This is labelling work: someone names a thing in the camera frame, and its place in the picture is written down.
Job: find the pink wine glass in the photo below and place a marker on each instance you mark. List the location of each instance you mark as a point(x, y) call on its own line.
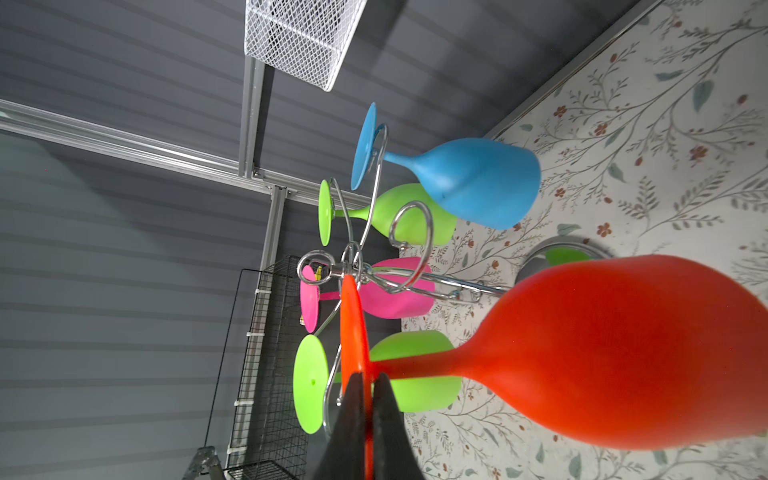
point(375, 300)

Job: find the chrome wine glass rack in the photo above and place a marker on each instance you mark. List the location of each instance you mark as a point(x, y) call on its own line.
point(368, 157)

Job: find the white wire wall basket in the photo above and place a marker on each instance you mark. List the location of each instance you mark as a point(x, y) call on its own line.
point(307, 40)

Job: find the red wine glass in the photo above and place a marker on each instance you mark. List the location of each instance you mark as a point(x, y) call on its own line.
point(635, 353)

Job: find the black wire wall basket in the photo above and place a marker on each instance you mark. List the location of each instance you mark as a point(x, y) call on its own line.
point(254, 387)

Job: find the blue wine glass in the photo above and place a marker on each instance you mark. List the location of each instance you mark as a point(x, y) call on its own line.
point(476, 179)

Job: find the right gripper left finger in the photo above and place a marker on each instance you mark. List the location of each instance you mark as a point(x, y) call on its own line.
point(344, 457)

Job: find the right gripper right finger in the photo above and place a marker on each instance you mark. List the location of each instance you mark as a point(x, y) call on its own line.
point(393, 457)

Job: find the green wine glass back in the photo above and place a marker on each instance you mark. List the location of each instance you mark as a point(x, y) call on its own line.
point(411, 228)

